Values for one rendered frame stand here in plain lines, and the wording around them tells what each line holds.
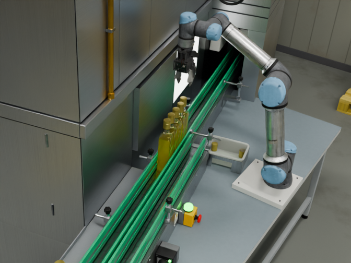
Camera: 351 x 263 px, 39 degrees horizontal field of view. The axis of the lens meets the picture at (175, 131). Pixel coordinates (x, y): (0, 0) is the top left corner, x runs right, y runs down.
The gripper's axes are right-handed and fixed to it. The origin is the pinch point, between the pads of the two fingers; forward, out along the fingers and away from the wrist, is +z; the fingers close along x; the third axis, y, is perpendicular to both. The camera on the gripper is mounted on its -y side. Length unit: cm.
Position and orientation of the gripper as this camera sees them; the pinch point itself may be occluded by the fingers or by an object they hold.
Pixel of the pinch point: (185, 82)
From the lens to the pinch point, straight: 246.3
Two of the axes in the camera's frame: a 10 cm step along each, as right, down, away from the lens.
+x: 9.0, 2.8, -3.3
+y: -4.3, 4.9, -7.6
